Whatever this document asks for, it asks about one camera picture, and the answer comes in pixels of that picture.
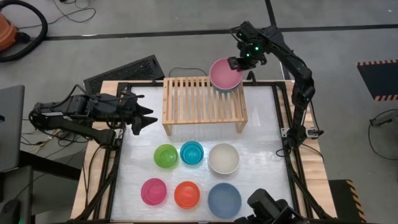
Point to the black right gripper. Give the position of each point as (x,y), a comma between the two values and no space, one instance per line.
(252,54)

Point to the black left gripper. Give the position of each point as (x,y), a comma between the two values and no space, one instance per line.
(128,110)

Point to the large pink bowl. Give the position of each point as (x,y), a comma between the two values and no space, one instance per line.
(222,77)

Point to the small green plastic bowl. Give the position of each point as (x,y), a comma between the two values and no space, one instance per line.
(166,156)

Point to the small cyan plastic bowl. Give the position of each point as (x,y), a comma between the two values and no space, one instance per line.
(191,152)

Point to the small magenta plastic bowl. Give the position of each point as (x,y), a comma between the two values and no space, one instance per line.
(153,192)

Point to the large cream white bowl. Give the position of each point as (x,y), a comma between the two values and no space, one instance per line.
(224,158)

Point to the large blue-grey bowl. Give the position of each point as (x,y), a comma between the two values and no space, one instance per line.
(224,201)

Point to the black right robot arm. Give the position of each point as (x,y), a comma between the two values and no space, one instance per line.
(300,74)

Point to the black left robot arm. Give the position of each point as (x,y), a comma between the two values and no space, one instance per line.
(77,130)

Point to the slatted wooden shelf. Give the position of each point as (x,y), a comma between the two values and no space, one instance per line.
(192,121)

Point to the black table clamp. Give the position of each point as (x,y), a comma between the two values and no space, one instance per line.
(251,76)

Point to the black perforated panel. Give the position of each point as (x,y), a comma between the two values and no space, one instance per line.
(130,73)

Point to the small orange plastic bowl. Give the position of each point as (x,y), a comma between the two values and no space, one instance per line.
(186,195)

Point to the white table mat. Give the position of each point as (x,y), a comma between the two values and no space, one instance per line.
(264,155)

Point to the small white connector box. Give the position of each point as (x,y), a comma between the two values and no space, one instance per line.
(312,133)

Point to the black hazard striped mat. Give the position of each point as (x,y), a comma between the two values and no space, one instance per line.
(379,81)
(342,202)

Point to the dark grey desk panel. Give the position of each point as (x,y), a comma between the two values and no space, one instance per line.
(15,186)

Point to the grey floor device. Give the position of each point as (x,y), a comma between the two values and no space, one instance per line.
(385,118)

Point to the orange vacuum cleaner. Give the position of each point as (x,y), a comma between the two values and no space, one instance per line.
(6,32)

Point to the black computer mouse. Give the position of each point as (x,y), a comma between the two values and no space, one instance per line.
(9,213)

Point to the black metal table frame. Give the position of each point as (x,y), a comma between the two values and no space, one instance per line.
(118,174)

